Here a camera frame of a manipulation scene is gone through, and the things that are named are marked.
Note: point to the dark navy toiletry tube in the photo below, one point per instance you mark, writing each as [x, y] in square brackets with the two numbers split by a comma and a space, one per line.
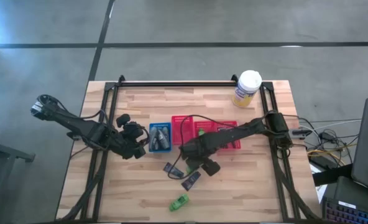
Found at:
[173, 170]
[191, 180]

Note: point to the wide red plastic basket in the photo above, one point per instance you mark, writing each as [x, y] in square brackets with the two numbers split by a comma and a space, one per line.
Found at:
[207, 126]

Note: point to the wooden table with black edge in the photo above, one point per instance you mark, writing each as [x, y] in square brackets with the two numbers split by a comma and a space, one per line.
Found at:
[112, 102]

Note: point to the grey metal side stand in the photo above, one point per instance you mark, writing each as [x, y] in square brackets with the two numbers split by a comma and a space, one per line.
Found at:
[3, 152]

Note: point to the white yellow wipes canister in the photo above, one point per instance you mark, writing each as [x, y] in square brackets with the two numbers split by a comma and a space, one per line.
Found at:
[247, 85]

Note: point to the small red plastic basket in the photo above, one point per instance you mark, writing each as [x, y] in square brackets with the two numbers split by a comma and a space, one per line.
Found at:
[176, 130]

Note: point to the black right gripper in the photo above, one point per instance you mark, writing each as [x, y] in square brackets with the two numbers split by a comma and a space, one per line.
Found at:
[198, 149]

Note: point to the black power adapter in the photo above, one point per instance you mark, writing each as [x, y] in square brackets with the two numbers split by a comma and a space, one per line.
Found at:
[327, 136]

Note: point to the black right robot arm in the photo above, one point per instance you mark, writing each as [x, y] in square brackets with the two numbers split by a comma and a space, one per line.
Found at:
[233, 135]

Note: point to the blue plastic basket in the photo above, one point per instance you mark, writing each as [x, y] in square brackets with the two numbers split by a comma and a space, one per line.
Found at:
[159, 151]

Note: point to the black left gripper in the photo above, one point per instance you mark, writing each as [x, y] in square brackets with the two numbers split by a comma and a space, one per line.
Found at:
[128, 138]

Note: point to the white paper sheet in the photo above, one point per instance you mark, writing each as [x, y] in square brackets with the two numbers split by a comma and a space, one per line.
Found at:
[319, 188]

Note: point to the dark grey box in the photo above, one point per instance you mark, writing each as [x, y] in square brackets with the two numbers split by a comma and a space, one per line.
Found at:
[355, 191]

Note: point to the black backlit keyboard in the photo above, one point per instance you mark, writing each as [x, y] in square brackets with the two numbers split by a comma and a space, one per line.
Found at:
[348, 214]

